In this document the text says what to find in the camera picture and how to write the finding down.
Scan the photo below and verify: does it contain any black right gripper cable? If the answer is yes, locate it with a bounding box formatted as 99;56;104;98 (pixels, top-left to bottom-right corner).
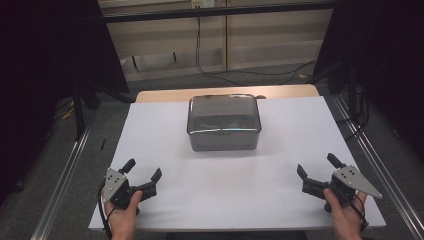
344;192;370;233

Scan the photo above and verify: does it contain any person's left hand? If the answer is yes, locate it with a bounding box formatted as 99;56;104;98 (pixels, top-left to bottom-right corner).
104;190;144;240

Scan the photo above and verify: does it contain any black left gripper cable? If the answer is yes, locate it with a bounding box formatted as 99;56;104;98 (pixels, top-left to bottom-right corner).
96;181;113;240

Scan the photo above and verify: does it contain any wooden table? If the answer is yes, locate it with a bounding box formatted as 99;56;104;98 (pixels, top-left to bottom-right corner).
135;83;321;104

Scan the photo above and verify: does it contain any grey translucent box lid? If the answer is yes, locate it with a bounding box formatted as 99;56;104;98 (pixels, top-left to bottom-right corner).
186;93;262;136

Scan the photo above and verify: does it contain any white wall socket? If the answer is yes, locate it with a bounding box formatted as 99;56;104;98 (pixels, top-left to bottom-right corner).
191;0;216;10

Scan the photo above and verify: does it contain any black wall cable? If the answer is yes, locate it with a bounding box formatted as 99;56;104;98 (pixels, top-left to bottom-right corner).
194;16;318;86

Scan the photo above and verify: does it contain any black curtain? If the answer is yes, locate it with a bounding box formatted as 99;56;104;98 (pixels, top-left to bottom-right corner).
313;0;424;163
0;0;130;204

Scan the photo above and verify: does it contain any person's right hand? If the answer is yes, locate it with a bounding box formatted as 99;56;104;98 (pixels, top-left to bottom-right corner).
323;187;368;240

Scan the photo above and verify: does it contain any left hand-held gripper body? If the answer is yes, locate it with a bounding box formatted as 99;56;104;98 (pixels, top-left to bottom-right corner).
102;167;158;215

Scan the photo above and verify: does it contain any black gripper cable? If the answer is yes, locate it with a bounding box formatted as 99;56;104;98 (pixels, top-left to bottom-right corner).
96;181;113;240
344;192;370;233

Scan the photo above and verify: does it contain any aluminium floor rail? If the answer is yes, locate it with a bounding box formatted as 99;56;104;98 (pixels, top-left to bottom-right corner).
30;124;94;240
332;94;424;240

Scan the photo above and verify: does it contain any black floor cable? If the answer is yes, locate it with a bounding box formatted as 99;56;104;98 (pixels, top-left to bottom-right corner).
335;84;369;142

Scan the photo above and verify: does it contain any black horizontal bar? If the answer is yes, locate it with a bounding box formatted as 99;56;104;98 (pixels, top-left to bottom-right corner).
103;1;335;24

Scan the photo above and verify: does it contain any black metal stand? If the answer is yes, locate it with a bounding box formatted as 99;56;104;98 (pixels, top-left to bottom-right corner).
328;59;360;122
72;79;102;142

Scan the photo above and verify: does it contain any white table board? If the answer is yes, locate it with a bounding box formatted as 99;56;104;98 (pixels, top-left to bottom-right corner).
88;96;387;232

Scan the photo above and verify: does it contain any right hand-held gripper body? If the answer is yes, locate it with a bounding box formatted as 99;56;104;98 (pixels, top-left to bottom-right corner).
302;165;384;213

